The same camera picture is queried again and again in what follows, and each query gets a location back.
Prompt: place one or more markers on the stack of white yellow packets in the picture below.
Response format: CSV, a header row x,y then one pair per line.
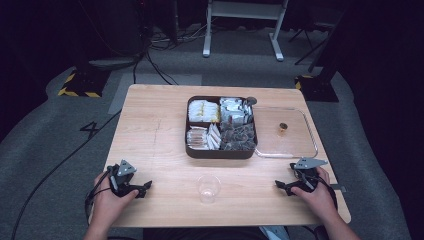
x,y
204,111

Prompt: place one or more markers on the grey round capsule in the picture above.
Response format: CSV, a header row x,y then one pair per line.
x,y
250,100

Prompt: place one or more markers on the clear plastic cup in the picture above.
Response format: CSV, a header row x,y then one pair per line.
x,y
208,188

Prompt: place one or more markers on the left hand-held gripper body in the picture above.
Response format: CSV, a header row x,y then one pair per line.
x,y
122,181

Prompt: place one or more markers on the pile of dark tea packets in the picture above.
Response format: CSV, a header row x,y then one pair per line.
x,y
238,137

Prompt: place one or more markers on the brown compartment box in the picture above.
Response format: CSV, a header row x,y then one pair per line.
x,y
220,154

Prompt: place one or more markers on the black yellow striped stand base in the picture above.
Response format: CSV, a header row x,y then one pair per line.
x,y
316,88
85,83

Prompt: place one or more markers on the row of white packets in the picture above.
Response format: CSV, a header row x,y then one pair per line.
x,y
214,136

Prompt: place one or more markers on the stack of clear packets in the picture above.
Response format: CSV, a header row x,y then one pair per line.
x,y
196,138

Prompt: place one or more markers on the person's right hand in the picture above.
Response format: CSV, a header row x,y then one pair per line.
x,y
318,200

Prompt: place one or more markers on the black tripod stand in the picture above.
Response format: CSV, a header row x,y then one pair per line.
x,y
305,43

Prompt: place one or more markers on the white desk frame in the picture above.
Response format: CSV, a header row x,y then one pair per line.
x,y
245,10

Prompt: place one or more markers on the clear lid with wooden knob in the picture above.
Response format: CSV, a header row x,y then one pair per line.
x,y
283,143

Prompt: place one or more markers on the person's left hand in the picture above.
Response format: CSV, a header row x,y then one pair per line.
x,y
108,205

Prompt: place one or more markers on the person's dark clothing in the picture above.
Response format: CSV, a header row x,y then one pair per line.
x,y
203,233

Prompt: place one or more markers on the stack of silver packets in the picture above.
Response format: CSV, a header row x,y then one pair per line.
x,y
233,111

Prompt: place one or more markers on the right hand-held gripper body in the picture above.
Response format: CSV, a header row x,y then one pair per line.
x,y
307,175

